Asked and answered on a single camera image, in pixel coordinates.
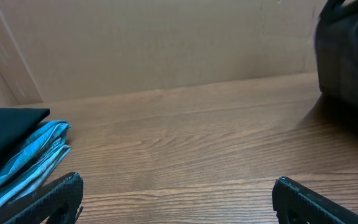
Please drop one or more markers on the brown cardboard backdrop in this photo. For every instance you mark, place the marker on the brown cardboard backdrop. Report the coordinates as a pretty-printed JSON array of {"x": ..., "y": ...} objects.
[{"x": 62, "y": 50}]

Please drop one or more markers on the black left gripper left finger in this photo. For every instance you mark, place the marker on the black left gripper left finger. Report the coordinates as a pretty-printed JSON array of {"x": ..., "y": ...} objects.
[{"x": 56, "y": 202}]

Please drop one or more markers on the folded blue jeans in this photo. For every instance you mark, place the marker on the folded blue jeans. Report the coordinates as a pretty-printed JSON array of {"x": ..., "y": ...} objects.
[{"x": 37, "y": 158}]

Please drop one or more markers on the folded black garment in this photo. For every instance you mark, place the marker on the folded black garment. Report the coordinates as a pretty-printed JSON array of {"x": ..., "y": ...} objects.
[{"x": 16, "y": 124}]

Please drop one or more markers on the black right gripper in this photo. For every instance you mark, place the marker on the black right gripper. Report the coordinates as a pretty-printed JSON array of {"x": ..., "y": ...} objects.
[{"x": 336, "y": 49}]

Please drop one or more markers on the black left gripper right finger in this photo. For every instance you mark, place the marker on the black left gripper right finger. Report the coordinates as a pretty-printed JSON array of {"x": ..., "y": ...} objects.
[{"x": 295, "y": 203}]

